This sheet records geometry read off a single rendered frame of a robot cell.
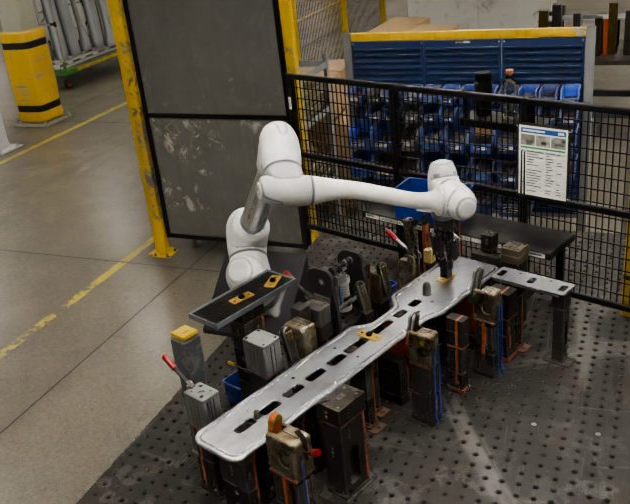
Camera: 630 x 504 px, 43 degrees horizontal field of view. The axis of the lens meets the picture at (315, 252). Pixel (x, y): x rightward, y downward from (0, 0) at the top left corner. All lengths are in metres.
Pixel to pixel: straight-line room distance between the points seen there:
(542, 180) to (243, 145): 2.51
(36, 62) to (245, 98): 5.32
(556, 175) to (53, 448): 2.67
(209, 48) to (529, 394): 3.17
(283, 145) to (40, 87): 7.66
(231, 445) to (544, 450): 1.00
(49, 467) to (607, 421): 2.54
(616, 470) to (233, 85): 3.47
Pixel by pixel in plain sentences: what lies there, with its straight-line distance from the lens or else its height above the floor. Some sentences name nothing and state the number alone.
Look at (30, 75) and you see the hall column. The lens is 10.22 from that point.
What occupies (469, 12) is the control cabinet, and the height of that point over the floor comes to 0.85.
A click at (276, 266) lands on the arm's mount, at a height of 0.93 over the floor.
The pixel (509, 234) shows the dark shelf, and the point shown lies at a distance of 3.32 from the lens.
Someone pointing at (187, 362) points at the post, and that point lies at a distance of 2.56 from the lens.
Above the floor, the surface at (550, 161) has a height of 1.31.
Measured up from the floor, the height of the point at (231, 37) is 1.55.
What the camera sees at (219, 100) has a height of 1.16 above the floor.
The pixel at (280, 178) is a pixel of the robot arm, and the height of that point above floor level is 1.50.
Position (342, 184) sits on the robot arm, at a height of 1.45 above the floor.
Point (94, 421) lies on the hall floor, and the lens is 4.35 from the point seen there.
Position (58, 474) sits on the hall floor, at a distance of 4.07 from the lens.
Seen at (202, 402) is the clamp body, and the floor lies 1.05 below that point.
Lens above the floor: 2.40
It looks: 25 degrees down
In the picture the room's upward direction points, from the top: 6 degrees counter-clockwise
